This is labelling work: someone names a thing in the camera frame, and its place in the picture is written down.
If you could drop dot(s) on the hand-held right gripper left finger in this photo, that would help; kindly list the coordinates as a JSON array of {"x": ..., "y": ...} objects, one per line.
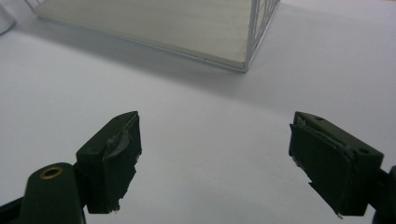
[{"x": 107, "y": 165}]

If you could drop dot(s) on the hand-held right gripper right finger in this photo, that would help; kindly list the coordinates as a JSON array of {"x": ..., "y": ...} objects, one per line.
[{"x": 336, "y": 168}]

